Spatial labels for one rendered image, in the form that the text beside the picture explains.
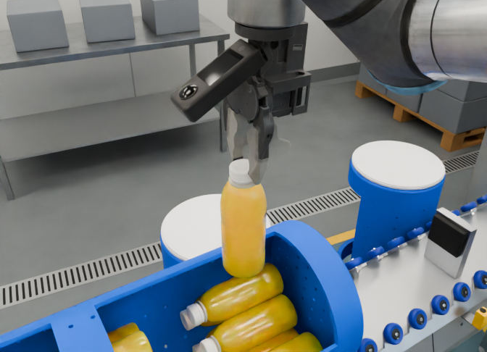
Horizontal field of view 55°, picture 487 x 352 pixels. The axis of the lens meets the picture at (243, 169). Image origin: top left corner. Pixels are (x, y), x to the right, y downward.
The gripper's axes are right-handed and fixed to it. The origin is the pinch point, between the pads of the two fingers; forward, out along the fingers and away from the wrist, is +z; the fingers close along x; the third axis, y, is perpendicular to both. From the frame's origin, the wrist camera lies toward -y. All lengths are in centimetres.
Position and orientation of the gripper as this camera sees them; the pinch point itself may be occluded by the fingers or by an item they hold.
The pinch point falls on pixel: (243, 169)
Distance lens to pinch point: 64.4
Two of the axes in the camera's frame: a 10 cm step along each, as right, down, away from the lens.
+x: -5.3, -4.8, 7.0
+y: 8.5, -2.6, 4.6
